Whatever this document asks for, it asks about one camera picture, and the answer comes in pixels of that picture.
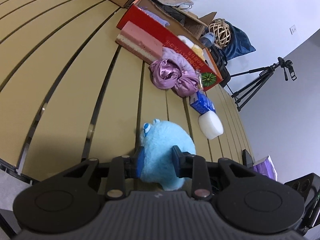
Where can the light blue plush toy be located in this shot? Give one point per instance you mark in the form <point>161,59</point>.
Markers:
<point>157,139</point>

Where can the purple knitted cloth pouch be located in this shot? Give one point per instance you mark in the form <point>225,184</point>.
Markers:
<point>160,20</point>

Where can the blue tissue pack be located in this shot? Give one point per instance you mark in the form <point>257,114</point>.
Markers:
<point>201,103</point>

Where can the dark blue cloth bag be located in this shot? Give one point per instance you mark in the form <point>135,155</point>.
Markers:
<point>239,44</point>

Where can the red orange cardboard tray box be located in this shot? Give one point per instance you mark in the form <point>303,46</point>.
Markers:
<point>168,36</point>

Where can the large brown cardboard box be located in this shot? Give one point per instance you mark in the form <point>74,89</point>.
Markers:
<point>190,21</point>

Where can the black smartphone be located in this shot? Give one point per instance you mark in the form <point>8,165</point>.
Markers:
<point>247,159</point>

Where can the black camera tripod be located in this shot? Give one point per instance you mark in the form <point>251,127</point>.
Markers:
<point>243,95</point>

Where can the woven rattan ball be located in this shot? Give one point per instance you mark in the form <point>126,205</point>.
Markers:
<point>221,31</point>

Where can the pink brick sponge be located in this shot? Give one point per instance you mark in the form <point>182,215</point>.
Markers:
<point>140,43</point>

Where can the purple tissue pack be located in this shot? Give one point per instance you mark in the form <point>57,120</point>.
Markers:
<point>266,167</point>

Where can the pink satin scrunchie cloth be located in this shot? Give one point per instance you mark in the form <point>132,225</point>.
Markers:
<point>167,74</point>

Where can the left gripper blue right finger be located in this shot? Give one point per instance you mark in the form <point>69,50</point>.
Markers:
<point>192,166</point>

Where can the blue cap water bottle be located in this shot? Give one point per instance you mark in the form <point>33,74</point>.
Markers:
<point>208,39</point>

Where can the small snack packet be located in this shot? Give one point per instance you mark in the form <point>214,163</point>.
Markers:
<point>200,83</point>

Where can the white and yellow plush cat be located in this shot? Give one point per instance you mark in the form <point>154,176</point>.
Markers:
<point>195,48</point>

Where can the lilac fluffy headband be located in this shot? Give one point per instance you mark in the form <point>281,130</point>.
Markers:
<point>178,59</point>

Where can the black suitcase bag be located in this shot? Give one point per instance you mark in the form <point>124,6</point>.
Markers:
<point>221,63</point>

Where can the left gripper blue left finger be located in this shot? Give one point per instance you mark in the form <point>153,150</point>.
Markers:
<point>122,168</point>

